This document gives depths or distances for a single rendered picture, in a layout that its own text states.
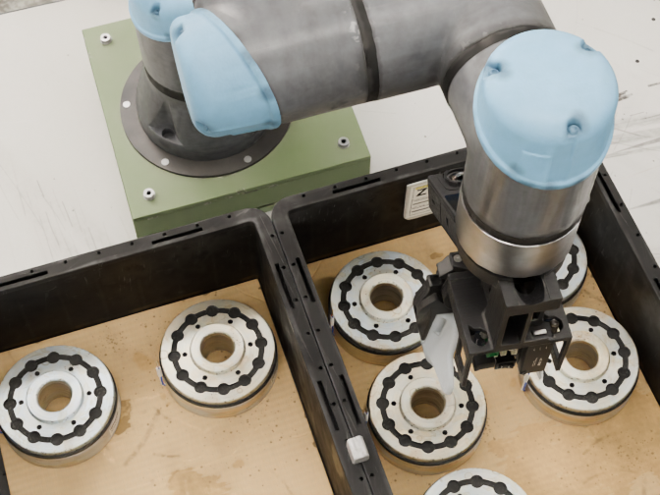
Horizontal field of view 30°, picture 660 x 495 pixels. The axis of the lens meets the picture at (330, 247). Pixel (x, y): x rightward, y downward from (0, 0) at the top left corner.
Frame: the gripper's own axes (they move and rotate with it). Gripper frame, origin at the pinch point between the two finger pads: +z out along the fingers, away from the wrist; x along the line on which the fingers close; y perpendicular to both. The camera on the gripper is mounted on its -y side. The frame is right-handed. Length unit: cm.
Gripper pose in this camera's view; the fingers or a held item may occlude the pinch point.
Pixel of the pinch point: (472, 343)
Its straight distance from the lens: 97.1
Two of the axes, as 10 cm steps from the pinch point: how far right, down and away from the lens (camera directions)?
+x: 9.8, -1.5, 1.0
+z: -0.1, 5.1, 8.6
